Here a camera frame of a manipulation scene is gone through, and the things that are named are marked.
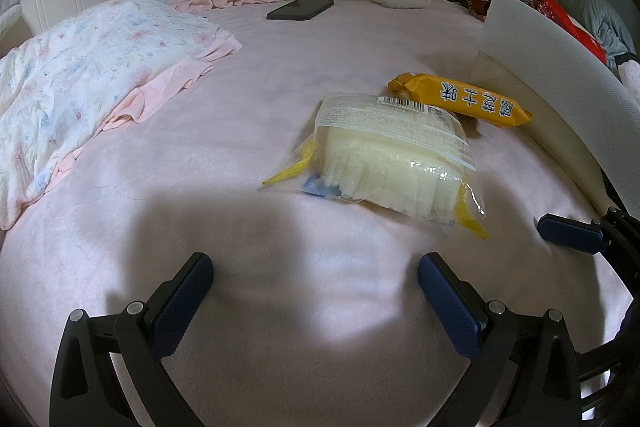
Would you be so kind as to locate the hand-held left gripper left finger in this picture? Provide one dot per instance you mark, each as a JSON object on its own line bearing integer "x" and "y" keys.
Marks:
{"x": 182, "y": 302}

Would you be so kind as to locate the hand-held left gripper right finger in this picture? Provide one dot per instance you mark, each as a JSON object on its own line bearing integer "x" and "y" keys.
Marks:
{"x": 450, "y": 307}

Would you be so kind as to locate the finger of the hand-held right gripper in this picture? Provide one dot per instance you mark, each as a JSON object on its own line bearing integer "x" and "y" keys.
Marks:
{"x": 600, "y": 346}
{"x": 570, "y": 233}

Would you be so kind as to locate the clear bread packet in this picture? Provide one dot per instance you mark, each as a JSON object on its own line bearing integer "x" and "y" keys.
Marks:
{"x": 390, "y": 157}

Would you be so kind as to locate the white cardboard box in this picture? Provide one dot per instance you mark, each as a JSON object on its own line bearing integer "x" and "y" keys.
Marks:
{"x": 550, "y": 72}

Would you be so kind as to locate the yellow biscuit packet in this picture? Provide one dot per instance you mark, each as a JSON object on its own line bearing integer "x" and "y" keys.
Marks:
{"x": 460, "y": 99}

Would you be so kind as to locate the white cloth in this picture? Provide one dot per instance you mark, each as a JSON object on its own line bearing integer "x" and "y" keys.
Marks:
{"x": 631, "y": 77}

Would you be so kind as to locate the grey cloth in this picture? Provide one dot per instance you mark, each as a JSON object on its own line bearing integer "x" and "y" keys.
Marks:
{"x": 595, "y": 7}

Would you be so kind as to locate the black smartphone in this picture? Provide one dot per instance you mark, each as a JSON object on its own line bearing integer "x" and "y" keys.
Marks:
{"x": 300, "y": 9}

